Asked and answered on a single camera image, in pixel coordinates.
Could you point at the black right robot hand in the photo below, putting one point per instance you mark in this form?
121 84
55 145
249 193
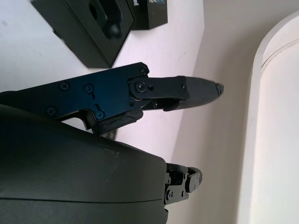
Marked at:
70 177

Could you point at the black RealSense box lid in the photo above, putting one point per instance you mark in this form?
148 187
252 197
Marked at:
149 14

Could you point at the white rounded furniture piece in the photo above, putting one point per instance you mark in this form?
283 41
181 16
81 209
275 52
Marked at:
275 130

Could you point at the black camera box base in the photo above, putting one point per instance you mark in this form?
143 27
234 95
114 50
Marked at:
77 30

